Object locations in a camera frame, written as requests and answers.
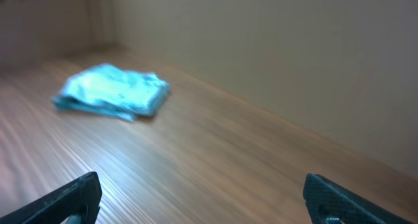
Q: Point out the light blue denim shorts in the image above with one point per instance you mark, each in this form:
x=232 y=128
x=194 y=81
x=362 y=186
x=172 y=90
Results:
x=107 y=90

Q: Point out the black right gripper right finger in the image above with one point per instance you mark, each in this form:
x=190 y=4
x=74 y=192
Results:
x=328 y=202

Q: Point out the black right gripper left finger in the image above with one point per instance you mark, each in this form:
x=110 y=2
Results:
x=75 y=202

